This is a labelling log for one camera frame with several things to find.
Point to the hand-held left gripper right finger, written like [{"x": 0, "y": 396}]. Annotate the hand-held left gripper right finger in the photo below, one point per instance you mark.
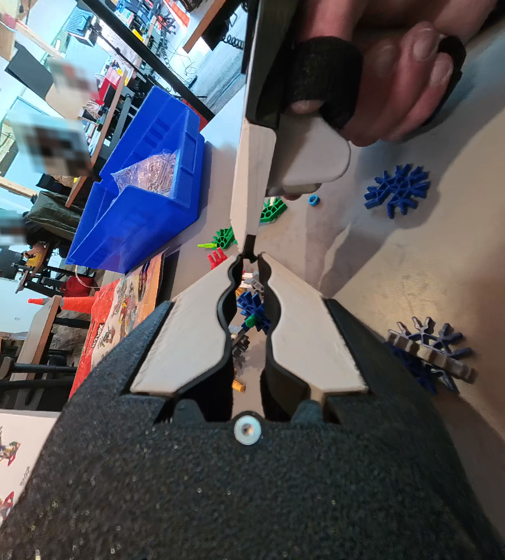
[{"x": 313, "y": 345}]

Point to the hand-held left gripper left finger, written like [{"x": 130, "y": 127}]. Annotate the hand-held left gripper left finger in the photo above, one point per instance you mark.
[{"x": 186, "y": 345}]

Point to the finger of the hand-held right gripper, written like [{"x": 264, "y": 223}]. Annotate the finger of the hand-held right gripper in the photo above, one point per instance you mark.
[{"x": 252, "y": 174}]

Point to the green short rod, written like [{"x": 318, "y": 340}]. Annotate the green short rod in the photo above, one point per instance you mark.
[{"x": 250, "y": 322}]

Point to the multicoloured construction toy model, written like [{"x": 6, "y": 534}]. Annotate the multicoloured construction toy model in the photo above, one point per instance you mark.
[{"x": 252, "y": 306}]

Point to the person's right hand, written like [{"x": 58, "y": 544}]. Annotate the person's right hand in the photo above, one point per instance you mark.
[{"x": 401, "y": 52}]

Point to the yellow short rod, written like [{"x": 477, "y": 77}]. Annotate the yellow short rod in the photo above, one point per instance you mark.
[{"x": 237, "y": 385}]

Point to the orange toy package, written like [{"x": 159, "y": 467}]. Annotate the orange toy package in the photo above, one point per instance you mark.
[{"x": 116, "y": 315}]

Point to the clear plastic bag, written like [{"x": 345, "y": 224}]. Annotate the clear plastic bag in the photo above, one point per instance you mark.
[{"x": 151, "y": 171}]

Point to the blue storage bin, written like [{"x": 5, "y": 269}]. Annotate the blue storage bin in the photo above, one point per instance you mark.
[{"x": 147, "y": 227}]

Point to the black metal pole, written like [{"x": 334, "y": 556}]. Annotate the black metal pole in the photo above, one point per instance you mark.
[{"x": 156, "y": 56}]

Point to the orange traffic cone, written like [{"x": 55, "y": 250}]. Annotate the orange traffic cone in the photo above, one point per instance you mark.
[{"x": 74, "y": 304}]

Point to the blue and grey snowflake connectors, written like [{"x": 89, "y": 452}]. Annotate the blue and grey snowflake connectors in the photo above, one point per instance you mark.
[{"x": 435, "y": 345}]

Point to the blue snowflake connector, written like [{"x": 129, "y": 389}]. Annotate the blue snowflake connector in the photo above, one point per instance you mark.
[{"x": 398, "y": 190}]

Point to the grey side table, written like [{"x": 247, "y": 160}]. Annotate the grey side table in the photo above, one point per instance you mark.
[{"x": 33, "y": 337}]

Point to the toy instruction sheet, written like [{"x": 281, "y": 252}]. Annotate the toy instruction sheet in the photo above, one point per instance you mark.
[{"x": 2, "y": 459}]

